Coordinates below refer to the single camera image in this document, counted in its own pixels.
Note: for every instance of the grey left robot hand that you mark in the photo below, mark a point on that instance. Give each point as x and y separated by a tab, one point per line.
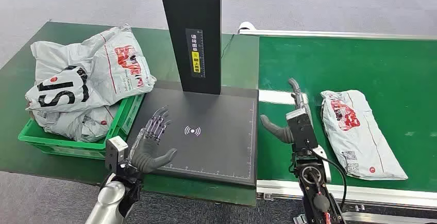
146	154

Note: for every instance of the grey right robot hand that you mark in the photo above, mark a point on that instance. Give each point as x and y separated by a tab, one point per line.
278	132

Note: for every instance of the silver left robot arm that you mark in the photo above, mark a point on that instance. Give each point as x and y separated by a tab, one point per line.
106	202

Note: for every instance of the black scanning machine with column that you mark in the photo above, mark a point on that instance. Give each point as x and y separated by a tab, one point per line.
211	144

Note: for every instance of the green conveyor belt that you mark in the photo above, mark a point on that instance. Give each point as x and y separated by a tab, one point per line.
358	69

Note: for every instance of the white conveyor roller end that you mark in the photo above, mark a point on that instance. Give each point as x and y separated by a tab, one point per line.
245	26

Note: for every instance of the green plastic crate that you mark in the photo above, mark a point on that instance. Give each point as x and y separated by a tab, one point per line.
68	146

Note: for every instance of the large grey mailer bag red print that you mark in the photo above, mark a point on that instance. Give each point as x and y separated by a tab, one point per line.
112	62

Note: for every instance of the white mailer bag black letters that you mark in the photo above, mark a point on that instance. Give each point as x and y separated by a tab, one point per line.
58	91

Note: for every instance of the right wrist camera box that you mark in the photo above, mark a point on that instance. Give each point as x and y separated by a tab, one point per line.
302	130

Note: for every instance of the aluminium conveyor side rail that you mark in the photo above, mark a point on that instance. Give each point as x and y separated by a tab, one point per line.
341	34
375	195

